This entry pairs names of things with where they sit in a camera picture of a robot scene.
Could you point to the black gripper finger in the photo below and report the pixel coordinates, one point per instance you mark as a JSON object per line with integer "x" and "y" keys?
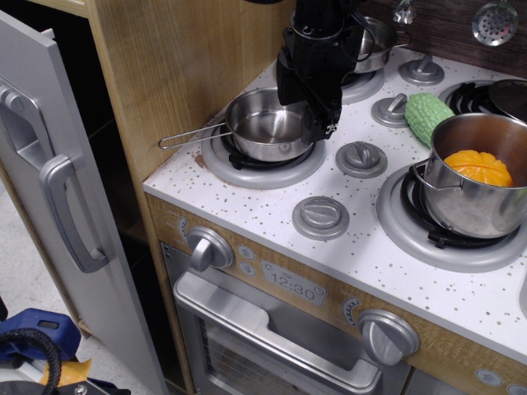
{"x": 318, "y": 124}
{"x": 290, "y": 89}

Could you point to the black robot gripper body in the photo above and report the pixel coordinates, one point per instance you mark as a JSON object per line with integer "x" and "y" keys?
{"x": 323, "y": 63}

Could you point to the small steel saucepan wire handle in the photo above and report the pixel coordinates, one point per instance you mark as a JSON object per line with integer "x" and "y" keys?
{"x": 262, "y": 128}

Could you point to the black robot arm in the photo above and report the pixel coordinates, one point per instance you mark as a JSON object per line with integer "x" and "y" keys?
{"x": 323, "y": 19}

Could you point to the rear left stove burner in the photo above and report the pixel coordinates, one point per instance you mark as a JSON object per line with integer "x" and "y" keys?
{"x": 359, "y": 87}

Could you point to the stove burner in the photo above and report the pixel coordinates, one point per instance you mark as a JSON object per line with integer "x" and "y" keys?
{"x": 270, "y": 176}
{"x": 359, "y": 87}
{"x": 401, "y": 211}
{"x": 505, "y": 97}

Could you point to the front left stove burner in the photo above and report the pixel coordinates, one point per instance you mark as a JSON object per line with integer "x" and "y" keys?
{"x": 270, "y": 176}

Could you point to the front right stove burner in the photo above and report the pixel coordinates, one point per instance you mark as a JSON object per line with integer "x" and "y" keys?
{"x": 401, "y": 211}

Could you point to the rear right stove burner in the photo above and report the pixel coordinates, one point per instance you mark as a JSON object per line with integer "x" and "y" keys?
{"x": 505, "y": 97}

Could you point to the grey stovetop knob middle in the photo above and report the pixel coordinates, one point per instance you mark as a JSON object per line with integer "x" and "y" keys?
{"x": 361, "y": 160}

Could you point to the grey stovetop knob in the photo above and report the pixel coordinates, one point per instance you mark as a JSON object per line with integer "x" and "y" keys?
{"x": 361, "y": 160}
{"x": 320, "y": 218}
{"x": 422, "y": 72}
{"x": 390, "y": 112}

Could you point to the grey stovetop knob upper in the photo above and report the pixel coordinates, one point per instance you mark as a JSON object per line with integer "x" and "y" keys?
{"x": 390, "y": 112}

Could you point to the steel pot rear left burner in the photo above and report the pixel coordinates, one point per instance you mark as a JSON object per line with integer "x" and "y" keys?
{"x": 377, "y": 43}

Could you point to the grey stovetop knob front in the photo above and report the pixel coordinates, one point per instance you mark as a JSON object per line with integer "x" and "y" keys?
{"x": 320, "y": 218}

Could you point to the green toy bitter gourd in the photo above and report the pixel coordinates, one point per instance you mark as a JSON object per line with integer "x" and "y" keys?
{"x": 424, "y": 112}

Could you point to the hanging steel utensil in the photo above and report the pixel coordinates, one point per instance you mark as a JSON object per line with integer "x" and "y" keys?
{"x": 405, "y": 11}

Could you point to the grey stovetop knob rear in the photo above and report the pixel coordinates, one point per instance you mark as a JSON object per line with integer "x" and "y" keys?
{"x": 422, "y": 72}

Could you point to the oven clock display panel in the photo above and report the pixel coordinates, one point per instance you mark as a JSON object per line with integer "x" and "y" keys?
{"x": 294, "y": 283}

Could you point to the orange toy pumpkin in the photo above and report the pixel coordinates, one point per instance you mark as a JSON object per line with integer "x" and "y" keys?
{"x": 480, "y": 166}

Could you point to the large steel pot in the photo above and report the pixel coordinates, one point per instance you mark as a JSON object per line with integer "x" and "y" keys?
{"x": 474, "y": 182}

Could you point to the silver oven dial left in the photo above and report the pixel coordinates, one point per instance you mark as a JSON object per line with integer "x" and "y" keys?
{"x": 209, "y": 249}

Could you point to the silver oven dial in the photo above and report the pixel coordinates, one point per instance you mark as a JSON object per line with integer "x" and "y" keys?
{"x": 209, "y": 249}
{"x": 387, "y": 338}

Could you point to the hanging steel skimmer ladle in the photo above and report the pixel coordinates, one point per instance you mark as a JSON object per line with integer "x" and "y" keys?
{"x": 495, "y": 23}

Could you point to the silver oven dial right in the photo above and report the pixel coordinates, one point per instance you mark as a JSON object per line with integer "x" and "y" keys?
{"x": 387, "y": 338}

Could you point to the grey toy fridge door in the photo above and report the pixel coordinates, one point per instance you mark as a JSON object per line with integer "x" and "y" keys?
{"x": 47, "y": 157}

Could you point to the blue clamp device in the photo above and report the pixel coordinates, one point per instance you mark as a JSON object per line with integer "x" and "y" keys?
{"x": 59, "y": 328}

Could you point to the silver oven door handle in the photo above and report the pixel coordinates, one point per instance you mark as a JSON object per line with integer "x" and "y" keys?
{"x": 251, "y": 328}

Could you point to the grey fridge door handle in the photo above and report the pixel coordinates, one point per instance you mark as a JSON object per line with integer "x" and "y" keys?
{"x": 52, "y": 178}

